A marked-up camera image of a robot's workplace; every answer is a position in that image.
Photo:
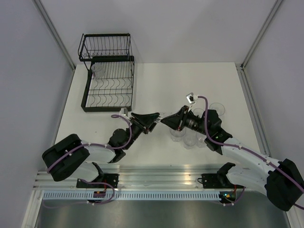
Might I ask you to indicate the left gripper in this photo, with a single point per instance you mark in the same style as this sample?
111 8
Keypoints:
146 123

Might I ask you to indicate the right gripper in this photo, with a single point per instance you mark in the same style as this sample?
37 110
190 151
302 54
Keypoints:
177 121

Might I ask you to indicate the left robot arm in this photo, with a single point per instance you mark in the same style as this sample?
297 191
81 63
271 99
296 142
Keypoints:
73 155

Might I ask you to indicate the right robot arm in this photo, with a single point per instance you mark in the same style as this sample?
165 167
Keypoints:
280 181

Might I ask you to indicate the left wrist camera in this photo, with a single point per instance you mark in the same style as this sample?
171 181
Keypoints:
124 112

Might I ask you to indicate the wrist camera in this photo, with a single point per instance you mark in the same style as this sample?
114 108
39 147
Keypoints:
124 112
192 99

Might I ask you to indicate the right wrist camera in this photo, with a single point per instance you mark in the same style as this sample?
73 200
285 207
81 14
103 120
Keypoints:
192 99

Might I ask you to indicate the aluminium mounting rail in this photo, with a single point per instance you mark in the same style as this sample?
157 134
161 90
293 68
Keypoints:
159 177

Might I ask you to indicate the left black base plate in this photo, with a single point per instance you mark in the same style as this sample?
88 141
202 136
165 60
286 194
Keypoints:
109 178

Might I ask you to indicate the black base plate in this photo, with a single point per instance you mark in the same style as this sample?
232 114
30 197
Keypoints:
109 178
215 181

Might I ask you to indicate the black wire dish rack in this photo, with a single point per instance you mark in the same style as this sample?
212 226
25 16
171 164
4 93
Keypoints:
115 90

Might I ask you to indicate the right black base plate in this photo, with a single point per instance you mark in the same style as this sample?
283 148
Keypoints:
215 181

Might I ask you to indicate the white slotted cable duct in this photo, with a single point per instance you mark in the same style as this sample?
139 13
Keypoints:
131 195

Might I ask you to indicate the right aluminium frame post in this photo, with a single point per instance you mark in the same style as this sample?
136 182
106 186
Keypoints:
270 17

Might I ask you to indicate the aluminium frame post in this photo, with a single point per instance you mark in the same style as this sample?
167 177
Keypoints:
270 17
54 33

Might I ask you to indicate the left aluminium frame post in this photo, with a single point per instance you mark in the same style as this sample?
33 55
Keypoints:
54 33

